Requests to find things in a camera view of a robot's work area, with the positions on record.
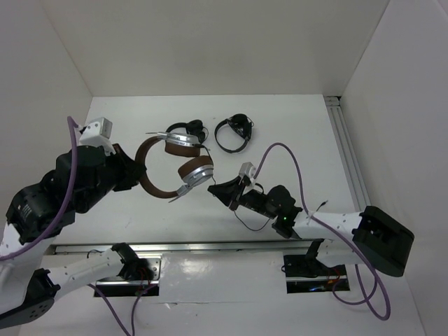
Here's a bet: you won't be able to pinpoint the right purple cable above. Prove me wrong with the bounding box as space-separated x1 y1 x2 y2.
253 142 391 321

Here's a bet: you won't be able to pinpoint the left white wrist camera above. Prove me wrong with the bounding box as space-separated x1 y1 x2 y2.
79 117 116 156

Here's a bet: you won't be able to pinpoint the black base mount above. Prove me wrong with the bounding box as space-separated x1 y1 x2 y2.
281 255 347 279
100 255 162 282

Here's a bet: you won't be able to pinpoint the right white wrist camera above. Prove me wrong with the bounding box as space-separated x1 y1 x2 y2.
239 162 264 195

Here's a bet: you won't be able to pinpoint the thin black headphone cable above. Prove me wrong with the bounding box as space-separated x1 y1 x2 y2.
195 139 330 232

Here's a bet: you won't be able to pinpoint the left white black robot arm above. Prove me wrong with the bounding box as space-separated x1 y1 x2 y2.
1 144 153 328

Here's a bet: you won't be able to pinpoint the black headphones left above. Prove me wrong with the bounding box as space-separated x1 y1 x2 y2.
166 119 208 143

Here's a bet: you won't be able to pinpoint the aluminium rail right side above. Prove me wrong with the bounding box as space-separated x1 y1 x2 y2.
323 96 370 211

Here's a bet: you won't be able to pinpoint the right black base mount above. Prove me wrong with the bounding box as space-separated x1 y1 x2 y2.
281 255 347 279

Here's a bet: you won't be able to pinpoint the black headphones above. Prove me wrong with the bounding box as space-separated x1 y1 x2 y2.
166 119 208 143
213 113 253 154

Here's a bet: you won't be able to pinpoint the aluminium rail front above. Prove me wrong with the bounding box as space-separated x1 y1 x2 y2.
52 240 313 255

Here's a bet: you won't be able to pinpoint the brown silver headphones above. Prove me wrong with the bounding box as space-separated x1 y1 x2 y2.
134 132 214 202

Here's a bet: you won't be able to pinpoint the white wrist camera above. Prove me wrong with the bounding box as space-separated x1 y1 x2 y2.
79 117 116 156
239 162 264 195

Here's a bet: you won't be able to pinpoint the aluminium rail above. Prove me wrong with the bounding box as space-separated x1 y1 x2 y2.
323 96 370 211
52 240 313 255

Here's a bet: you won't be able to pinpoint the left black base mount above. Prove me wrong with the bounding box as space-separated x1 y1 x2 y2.
100 255 162 282

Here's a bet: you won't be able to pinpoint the black headphones right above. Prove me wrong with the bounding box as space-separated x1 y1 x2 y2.
213 113 253 154

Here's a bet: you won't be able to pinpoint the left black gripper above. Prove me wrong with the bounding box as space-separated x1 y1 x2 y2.
79 141 148 211

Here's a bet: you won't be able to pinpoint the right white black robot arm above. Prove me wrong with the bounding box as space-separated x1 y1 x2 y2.
207 177 414 277

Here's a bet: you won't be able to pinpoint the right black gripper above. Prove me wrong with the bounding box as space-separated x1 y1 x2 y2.
207 175 277 219

